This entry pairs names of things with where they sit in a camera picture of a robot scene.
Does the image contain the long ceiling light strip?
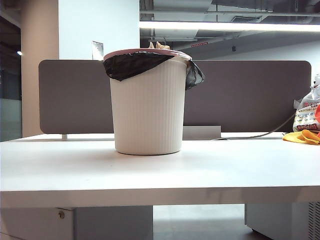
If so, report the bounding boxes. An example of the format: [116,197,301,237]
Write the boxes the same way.
[139,21,320,33]

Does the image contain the clear printed snack bag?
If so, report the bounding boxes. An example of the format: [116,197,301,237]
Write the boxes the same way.
[292,73,320,133]

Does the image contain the dark grey desk partition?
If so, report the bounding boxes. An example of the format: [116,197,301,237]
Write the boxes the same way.
[38,59,312,135]

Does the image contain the orange cloth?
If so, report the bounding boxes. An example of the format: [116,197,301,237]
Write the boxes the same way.
[315,104,320,136]

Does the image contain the white under-desk drawer cabinet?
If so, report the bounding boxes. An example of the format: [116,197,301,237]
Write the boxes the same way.
[0,206,154,240]

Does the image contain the ceiling air vent grille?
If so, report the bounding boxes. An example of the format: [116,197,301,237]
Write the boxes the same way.
[231,15,262,23]

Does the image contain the small paper sign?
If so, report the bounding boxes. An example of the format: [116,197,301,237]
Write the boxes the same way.
[91,40,104,60]

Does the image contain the pink trash can rim ring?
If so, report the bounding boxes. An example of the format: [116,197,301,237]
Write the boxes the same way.
[103,48,193,61]

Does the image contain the grey cable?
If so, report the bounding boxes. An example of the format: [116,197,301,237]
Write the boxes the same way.
[212,113,298,141]

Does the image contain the white ribbed trash can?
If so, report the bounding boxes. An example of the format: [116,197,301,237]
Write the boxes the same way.
[109,56,192,156]

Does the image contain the yellow cloth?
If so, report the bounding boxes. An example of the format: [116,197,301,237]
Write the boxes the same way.
[282,129,320,146]

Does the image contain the black plastic trash bag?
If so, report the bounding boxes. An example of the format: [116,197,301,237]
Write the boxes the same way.
[102,51,205,91]

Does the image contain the white floor cabinet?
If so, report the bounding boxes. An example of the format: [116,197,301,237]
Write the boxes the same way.
[244,201,320,240]

